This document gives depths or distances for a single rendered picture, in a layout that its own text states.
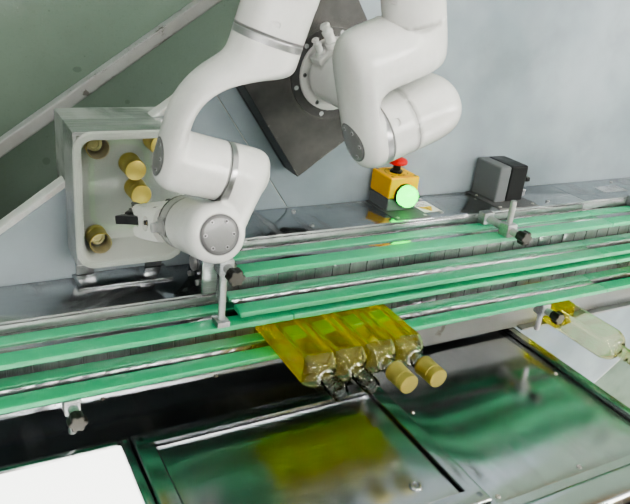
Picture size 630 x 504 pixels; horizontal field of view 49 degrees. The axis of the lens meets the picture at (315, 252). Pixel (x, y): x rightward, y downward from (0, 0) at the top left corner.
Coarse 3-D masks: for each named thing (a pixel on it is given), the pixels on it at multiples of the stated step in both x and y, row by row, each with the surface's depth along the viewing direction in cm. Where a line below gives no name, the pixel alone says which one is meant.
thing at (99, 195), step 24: (120, 144) 113; (96, 168) 113; (96, 192) 114; (120, 192) 116; (168, 192) 117; (96, 216) 116; (120, 240) 119; (144, 240) 120; (96, 264) 112; (120, 264) 114
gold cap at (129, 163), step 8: (128, 152) 114; (120, 160) 113; (128, 160) 111; (136, 160) 111; (120, 168) 114; (128, 168) 111; (136, 168) 111; (144, 168) 112; (128, 176) 111; (136, 176) 112
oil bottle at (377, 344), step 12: (336, 312) 125; (348, 312) 125; (360, 312) 125; (348, 324) 121; (360, 324) 121; (372, 324) 122; (360, 336) 118; (372, 336) 118; (384, 336) 118; (372, 348) 115; (384, 348) 116; (372, 360) 116; (372, 372) 117
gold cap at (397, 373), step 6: (390, 366) 113; (396, 366) 112; (402, 366) 112; (390, 372) 112; (396, 372) 112; (402, 372) 111; (408, 372) 111; (390, 378) 112; (396, 378) 111; (402, 378) 110; (408, 378) 110; (414, 378) 111; (396, 384) 111; (402, 384) 110; (408, 384) 111; (414, 384) 111; (402, 390) 110; (408, 390) 111
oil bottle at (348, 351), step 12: (312, 324) 120; (324, 324) 121; (336, 324) 121; (324, 336) 117; (336, 336) 117; (348, 336) 118; (336, 348) 114; (348, 348) 114; (360, 348) 115; (348, 360) 113; (360, 360) 114; (336, 372) 114; (348, 372) 113
